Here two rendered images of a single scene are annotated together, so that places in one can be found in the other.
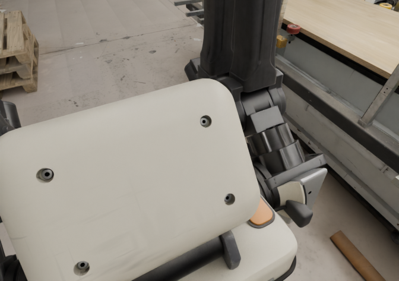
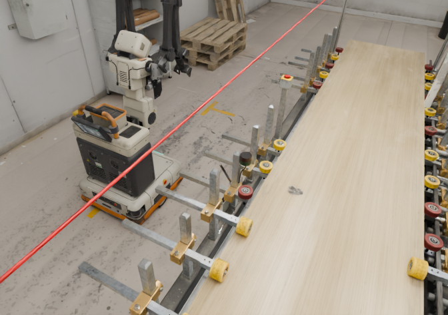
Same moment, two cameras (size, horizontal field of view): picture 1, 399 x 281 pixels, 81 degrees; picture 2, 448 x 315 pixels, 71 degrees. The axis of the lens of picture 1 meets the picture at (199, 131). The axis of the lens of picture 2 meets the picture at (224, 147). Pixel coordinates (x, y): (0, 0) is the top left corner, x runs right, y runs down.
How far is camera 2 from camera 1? 231 cm
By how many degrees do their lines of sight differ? 39
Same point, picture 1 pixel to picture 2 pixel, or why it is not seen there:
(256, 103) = (163, 52)
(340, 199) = not seen: hidden behind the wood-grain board
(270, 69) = (166, 44)
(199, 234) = (127, 48)
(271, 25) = (165, 35)
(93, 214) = (122, 39)
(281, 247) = (135, 61)
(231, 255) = (129, 55)
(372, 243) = not seen: hidden behind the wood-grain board
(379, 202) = not seen: hidden behind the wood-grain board
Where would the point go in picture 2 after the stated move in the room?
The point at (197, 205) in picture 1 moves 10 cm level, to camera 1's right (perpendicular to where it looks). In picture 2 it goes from (129, 44) to (135, 49)
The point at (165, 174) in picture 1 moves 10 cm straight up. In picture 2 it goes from (129, 40) to (127, 24)
